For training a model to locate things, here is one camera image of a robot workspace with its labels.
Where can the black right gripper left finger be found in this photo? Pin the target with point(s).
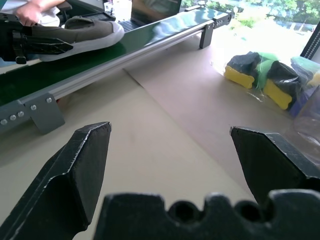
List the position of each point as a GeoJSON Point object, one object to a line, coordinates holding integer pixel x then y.
{"type": "Point", "coordinates": [67, 175]}

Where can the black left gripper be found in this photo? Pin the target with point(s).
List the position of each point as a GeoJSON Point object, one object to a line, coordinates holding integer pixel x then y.
{"type": "Point", "coordinates": [10, 42]}

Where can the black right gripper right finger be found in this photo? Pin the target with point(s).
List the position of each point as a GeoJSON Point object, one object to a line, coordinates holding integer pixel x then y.
{"type": "Point", "coordinates": [270, 160]}

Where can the grey canvas slip-on shoe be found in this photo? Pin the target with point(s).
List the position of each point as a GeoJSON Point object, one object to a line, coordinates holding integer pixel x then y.
{"type": "Point", "coordinates": [90, 35]}

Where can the person's bare hand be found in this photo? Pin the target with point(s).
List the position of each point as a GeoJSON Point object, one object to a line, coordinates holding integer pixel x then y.
{"type": "Point", "coordinates": [30, 13]}

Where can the black keyboard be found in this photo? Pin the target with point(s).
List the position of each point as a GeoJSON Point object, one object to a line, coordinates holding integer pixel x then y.
{"type": "Point", "coordinates": [100, 17]}

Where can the yellow and black sponge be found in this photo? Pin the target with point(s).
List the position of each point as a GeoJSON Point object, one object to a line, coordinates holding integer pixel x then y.
{"type": "Point", "coordinates": [240, 67]}
{"type": "Point", "coordinates": [282, 85]}

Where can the brown paper sheet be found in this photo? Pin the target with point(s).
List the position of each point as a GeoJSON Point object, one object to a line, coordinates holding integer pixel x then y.
{"type": "Point", "coordinates": [200, 100]}

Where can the black laptop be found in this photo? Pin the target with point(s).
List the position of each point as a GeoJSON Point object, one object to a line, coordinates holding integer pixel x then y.
{"type": "Point", "coordinates": [147, 12]}

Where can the green conveyor belt aluminium frame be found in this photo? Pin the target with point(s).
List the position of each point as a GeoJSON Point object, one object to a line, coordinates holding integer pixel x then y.
{"type": "Point", "coordinates": [150, 37]}

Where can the black metal post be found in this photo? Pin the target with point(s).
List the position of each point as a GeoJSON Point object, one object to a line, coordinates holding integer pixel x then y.
{"type": "Point", "coordinates": [312, 45]}

